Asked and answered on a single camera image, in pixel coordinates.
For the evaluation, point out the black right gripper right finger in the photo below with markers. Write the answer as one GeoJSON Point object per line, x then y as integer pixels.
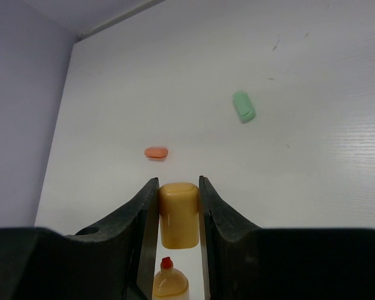
{"type": "Point", "coordinates": [241, 260]}

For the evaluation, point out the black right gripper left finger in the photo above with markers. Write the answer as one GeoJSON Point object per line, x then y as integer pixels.
{"type": "Point", "coordinates": [113, 258]}

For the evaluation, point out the pink orange pencil-shaped case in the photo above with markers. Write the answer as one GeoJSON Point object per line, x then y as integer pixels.
{"type": "Point", "coordinates": [170, 283]}

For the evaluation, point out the yellow orange eraser cap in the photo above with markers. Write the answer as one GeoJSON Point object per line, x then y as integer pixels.
{"type": "Point", "coordinates": [179, 215]}

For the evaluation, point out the small orange eraser cap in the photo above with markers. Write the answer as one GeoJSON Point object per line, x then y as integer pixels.
{"type": "Point", "coordinates": [156, 153]}

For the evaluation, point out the mint green eraser cap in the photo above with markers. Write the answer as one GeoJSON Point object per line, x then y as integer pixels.
{"type": "Point", "coordinates": [243, 106]}

